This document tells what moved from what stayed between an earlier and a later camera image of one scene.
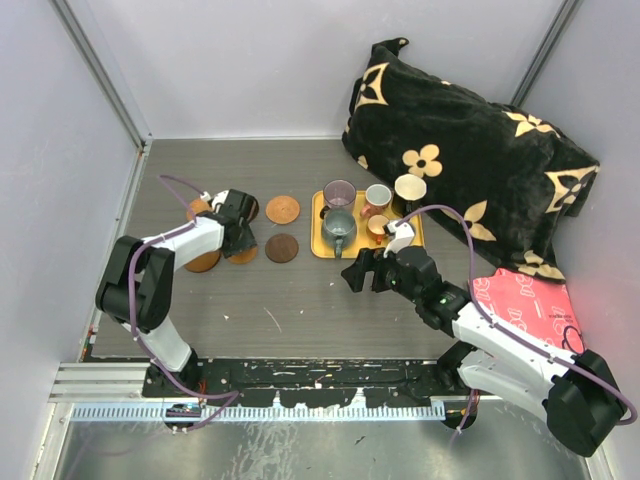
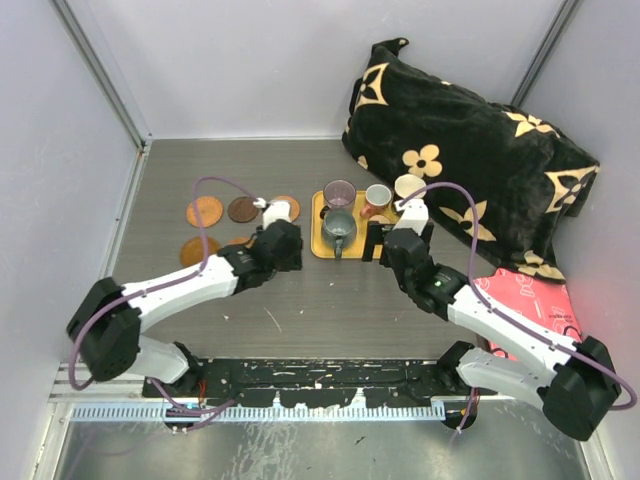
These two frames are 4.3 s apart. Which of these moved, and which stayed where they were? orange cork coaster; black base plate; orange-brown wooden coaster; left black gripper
Moved: left black gripper
Stayed: black base plate; orange-brown wooden coaster; orange cork coaster
